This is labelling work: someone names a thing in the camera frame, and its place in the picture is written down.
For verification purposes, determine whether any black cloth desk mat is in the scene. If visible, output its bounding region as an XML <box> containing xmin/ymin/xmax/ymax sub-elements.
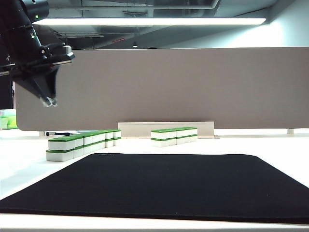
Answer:
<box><xmin>0</xmin><ymin>153</ymin><xmax>309</xmax><ymax>224</ymax></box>

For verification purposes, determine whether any long ceiling light strip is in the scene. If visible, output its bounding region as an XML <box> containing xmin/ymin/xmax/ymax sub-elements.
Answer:
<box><xmin>32</xmin><ymin>18</ymin><xmax>267</xmax><ymax>26</ymax></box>

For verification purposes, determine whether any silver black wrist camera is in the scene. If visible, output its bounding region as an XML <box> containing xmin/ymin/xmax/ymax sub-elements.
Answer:
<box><xmin>51</xmin><ymin>44</ymin><xmax>76</xmax><ymax>66</ymax></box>

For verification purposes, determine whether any dark tall panel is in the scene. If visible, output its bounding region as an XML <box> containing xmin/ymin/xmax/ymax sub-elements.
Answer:
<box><xmin>0</xmin><ymin>79</ymin><xmax>13</xmax><ymax>109</ymax></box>

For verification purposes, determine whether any grey felt desk divider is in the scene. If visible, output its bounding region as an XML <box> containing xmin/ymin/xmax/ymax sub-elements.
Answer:
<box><xmin>14</xmin><ymin>47</ymin><xmax>309</xmax><ymax>132</ymax></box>

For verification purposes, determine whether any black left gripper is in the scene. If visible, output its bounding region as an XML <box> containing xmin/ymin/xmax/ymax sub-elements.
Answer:
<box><xmin>0</xmin><ymin>44</ymin><xmax>72</xmax><ymax>107</ymax></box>

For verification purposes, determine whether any green and white box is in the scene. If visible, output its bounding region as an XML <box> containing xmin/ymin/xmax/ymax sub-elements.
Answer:
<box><xmin>0</xmin><ymin>109</ymin><xmax>18</xmax><ymax>130</ymax></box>

